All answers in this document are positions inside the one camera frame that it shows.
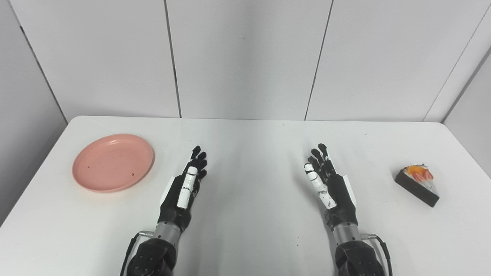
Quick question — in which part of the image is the pink plate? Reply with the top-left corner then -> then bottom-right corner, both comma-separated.
72,133 -> 155,193

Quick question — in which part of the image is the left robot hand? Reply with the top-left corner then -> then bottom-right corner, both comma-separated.
158,146 -> 208,232

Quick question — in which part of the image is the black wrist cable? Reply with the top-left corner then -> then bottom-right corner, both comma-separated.
120,230 -> 156,276
361,233 -> 394,276

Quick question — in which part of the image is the chocolate cake slice with fruit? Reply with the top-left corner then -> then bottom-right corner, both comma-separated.
395,164 -> 440,208

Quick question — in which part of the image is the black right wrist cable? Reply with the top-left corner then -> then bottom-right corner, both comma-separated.
361,233 -> 394,276

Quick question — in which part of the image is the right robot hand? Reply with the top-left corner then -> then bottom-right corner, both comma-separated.
304,143 -> 359,232

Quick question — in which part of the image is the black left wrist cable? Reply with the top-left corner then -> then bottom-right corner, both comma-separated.
120,230 -> 156,276

